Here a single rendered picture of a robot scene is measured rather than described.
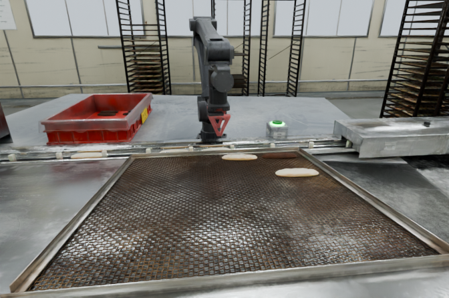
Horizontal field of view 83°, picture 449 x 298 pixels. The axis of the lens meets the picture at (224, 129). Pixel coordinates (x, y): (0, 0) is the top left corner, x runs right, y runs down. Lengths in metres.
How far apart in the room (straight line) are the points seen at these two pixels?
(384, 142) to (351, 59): 5.19
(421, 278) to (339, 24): 5.63
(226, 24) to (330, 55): 2.24
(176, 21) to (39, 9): 2.35
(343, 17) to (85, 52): 5.00
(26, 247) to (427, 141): 1.06
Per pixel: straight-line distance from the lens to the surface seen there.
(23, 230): 0.51
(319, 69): 5.81
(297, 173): 0.60
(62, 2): 5.69
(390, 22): 6.47
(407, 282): 0.38
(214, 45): 0.76
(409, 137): 1.01
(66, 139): 1.15
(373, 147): 0.95
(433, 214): 0.82
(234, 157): 0.70
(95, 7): 5.48
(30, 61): 6.05
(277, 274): 0.32
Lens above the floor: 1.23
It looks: 21 degrees down
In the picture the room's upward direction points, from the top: straight up
